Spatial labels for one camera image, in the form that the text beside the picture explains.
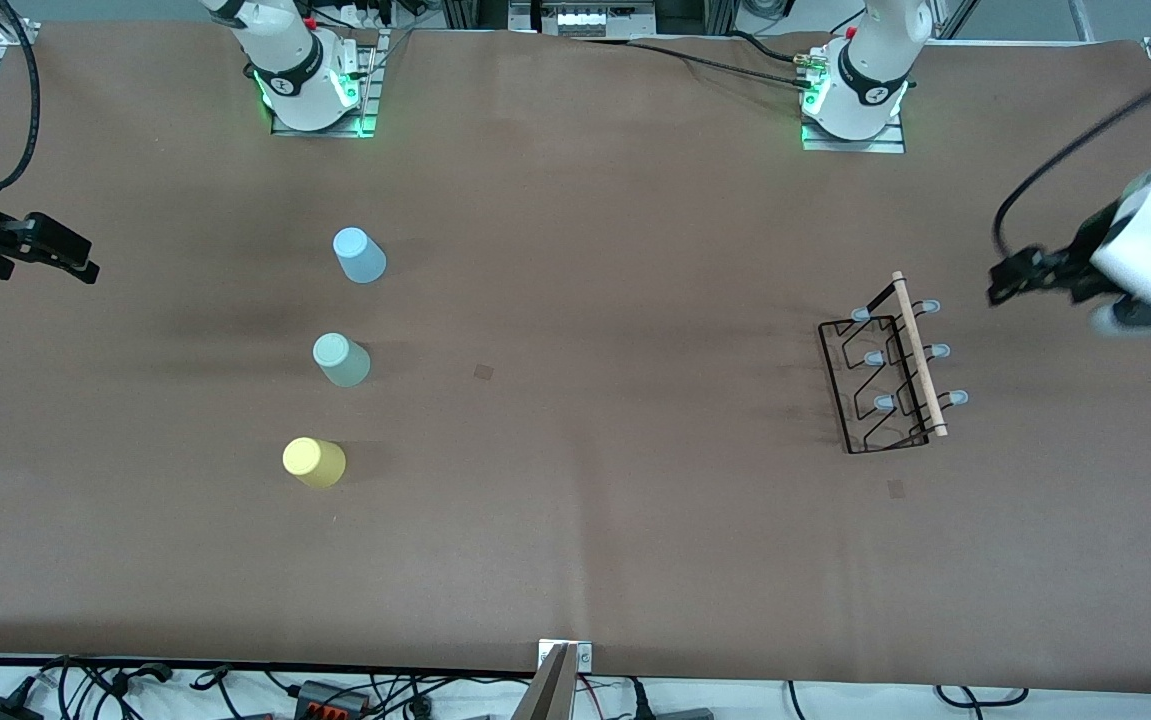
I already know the brown table mat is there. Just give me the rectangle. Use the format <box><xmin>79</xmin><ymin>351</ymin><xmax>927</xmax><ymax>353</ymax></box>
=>
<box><xmin>0</xmin><ymin>22</ymin><xmax>1151</xmax><ymax>693</ymax></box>

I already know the black orange connector block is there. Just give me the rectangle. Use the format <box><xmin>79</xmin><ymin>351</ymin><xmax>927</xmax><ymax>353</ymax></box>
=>
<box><xmin>295</xmin><ymin>680</ymin><xmax>372</xmax><ymax>717</ymax></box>

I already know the black looped floor cable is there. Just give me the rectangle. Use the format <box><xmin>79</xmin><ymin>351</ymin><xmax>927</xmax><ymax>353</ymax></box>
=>
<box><xmin>935</xmin><ymin>685</ymin><xmax>1029</xmax><ymax>708</ymax></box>

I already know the silver metal bracket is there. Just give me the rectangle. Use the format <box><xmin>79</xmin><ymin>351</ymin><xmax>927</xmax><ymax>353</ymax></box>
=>
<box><xmin>538</xmin><ymin>640</ymin><xmax>593</xmax><ymax>673</ymax></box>

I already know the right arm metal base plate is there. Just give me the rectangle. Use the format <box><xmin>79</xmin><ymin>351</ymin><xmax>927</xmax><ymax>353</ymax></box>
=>
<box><xmin>270</xmin><ymin>28</ymin><xmax>378</xmax><ymax>138</ymax></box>

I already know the long black base cable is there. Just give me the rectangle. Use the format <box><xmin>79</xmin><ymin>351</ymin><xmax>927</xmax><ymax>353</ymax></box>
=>
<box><xmin>628</xmin><ymin>38</ymin><xmax>811</xmax><ymax>91</ymax></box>

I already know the yellow plastic cup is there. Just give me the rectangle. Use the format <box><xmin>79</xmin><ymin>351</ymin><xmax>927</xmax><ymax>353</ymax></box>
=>
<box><xmin>283</xmin><ymin>437</ymin><xmax>346</xmax><ymax>490</ymax></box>

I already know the short black base cable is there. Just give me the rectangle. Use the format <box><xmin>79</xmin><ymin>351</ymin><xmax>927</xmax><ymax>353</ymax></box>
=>
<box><xmin>725</xmin><ymin>30</ymin><xmax>808</xmax><ymax>66</ymax></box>

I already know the light blue plastic cup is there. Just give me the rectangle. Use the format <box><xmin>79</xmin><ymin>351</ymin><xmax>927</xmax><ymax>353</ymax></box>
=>
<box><xmin>333</xmin><ymin>227</ymin><xmax>387</xmax><ymax>284</ymax></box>

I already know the pale green plastic cup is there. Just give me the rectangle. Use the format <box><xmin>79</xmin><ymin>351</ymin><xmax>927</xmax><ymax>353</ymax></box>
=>
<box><xmin>313</xmin><ymin>333</ymin><xmax>371</xmax><ymax>388</ymax></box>

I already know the grey camera pole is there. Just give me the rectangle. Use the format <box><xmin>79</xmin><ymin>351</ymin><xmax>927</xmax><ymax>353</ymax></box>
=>
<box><xmin>513</xmin><ymin>643</ymin><xmax>581</xmax><ymax>720</ymax></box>

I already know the black wire cup holder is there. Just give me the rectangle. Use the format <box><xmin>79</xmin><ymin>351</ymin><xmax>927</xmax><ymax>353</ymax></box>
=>
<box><xmin>819</xmin><ymin>271</ymin><xmax>968</xmax><ymax>455</ymax></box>

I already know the grey control box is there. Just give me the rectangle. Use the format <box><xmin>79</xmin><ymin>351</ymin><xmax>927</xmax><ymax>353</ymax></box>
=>
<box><xmin>510</xmin><ymin>0</ymin><xmax>658</xmax><ymax>39</ymax></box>

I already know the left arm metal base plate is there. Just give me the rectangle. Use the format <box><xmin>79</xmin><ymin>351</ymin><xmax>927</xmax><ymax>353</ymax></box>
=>
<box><xmin>801</xmin><ymin>40</ymin><xmax>907</xmax><ymax>154</ymax></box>

